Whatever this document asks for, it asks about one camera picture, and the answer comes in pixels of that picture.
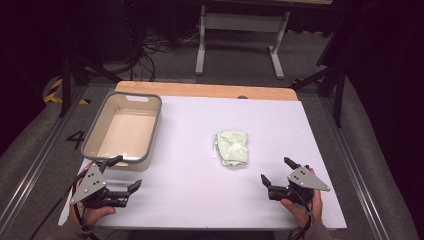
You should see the white metal desk frame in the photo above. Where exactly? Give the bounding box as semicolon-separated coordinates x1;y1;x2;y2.
194;0;334;80

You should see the person's left hand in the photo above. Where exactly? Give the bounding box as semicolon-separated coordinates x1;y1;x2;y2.
68;162;117;228

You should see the aluminium floor rail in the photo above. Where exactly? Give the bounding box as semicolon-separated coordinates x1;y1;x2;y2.
319;96;392;240
0;87;88;232

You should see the dark equipment cabinet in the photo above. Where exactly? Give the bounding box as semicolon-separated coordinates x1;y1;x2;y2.
96;0;146;63

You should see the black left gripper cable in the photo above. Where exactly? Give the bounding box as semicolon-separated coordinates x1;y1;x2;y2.
71;170;101;240

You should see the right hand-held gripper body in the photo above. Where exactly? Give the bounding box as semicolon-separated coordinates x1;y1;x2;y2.
267;164;332;205

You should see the pale green cloth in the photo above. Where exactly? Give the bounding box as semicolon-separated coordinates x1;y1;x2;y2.
213;130;250;168

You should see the person's right hand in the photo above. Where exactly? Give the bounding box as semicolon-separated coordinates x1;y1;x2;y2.
280;168;324;230

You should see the bundle of black floor cables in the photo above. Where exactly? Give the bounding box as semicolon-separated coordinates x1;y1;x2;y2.
113;28;201;83

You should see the beige plastic bin grey rim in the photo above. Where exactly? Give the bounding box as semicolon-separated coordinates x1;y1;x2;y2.
80;91;163;173

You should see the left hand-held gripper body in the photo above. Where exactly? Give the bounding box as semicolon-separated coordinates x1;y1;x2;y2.
69;162;131;209

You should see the thin black rod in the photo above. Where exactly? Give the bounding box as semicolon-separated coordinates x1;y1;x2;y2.
29;188;74;240

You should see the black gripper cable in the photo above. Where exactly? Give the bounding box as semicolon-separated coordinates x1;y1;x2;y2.
290;189;317;240
71;170;101;240

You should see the white board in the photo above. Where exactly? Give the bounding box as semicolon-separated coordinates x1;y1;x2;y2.
58;95;348;231

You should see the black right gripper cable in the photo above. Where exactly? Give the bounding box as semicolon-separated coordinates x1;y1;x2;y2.
290;189;317;240

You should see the yellow black hazard tape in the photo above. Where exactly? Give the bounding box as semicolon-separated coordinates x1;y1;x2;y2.
43;77;92;106

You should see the wooden table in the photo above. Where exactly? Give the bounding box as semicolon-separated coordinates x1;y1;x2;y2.
114;80;299;102

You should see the black metal stand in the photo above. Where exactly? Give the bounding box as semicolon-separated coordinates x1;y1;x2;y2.
58;49;124;118
291;13;349;128

